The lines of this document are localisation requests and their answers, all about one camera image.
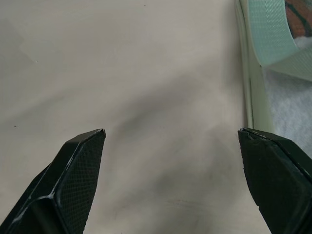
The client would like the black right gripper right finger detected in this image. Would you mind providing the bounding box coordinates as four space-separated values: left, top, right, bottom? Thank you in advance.
237 127 312 234

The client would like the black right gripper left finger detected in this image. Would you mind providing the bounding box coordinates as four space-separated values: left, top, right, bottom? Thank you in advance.
0 128 106 234

